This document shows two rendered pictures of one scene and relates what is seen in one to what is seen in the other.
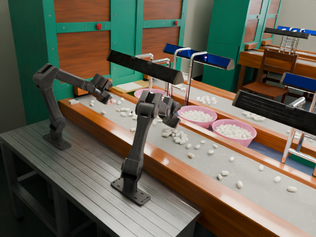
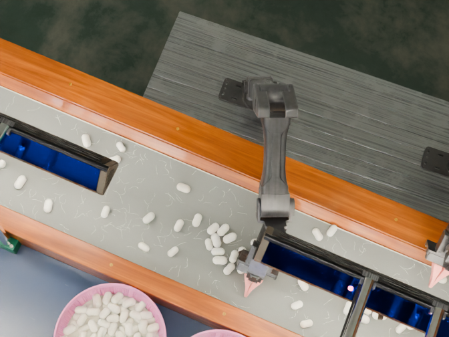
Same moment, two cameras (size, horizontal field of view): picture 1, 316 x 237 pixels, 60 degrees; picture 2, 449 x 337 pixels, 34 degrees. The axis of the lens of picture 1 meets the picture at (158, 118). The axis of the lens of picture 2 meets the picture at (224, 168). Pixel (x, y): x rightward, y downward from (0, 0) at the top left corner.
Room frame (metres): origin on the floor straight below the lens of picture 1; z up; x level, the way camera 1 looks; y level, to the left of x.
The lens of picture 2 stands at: (1.77, -0.41, 2.57)
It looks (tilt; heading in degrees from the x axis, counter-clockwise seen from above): 69 degrees down; 151
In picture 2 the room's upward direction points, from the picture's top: 11 degrees clockwise
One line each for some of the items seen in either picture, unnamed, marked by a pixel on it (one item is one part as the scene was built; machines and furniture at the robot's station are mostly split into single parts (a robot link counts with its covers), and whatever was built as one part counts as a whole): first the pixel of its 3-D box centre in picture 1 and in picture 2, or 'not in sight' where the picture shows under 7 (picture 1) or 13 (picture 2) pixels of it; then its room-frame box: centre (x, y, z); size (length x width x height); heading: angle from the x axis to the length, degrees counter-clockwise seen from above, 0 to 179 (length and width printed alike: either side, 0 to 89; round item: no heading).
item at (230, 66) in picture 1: (196, 55); not in sight; (2.07, -0.25, 1.08); 0.62 x 0.08 x 0.07; 48
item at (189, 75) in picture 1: (187, 79); not in sight; (2.01, -0.20, 0.90); 0.20 x 0.19 x 0.45; 48
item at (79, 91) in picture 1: (93, 85); not in sight; (1.90, 0.49, 0.83); 0.30 x 0.06 x 0.07; 138
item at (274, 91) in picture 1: (265, 88); not in sight; (3.36, -1.34, 0.46); 0.44 x 0.44 x 0.91; 47
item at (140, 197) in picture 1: (130, 184); (255, 93); (0.97, 0.10, 0.71); 0.20 x 0.07 x 0.08; 52
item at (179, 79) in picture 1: (141, 65); (401, 298); (1.65, 0.13, 1.08); 0.62 x 0.08 x 0.07; 48
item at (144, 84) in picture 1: (132, 86); not in sight; (2.12, 0.23, 0.77); 0.33 x 0.15 x 0.01; 138
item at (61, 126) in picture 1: (56, 124); not in sight; (1.35, 0.57, 0.77); 0.09 x 0.06 x 0.06; 46
